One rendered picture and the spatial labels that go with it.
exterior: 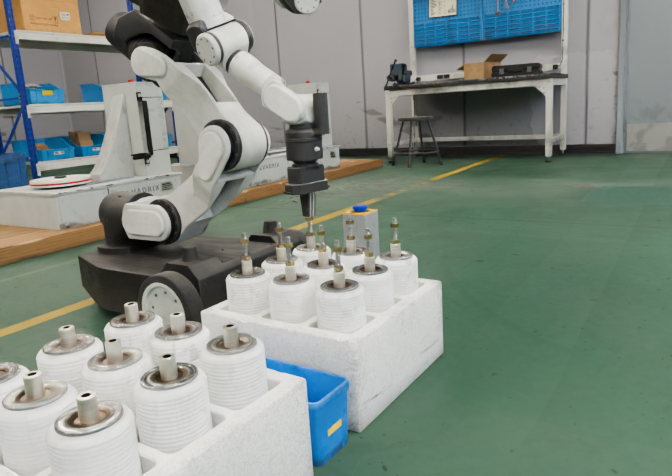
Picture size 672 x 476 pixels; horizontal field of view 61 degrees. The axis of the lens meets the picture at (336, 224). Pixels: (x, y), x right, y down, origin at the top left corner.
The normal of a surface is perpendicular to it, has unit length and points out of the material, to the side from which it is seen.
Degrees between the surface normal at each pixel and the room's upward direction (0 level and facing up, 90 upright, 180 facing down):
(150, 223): 90
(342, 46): 90
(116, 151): 90
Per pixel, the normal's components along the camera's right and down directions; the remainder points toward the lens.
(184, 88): -0.27, 0.55
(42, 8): 0.87, 0.02
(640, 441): -0.06, -0.98
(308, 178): 0.72, 0.10
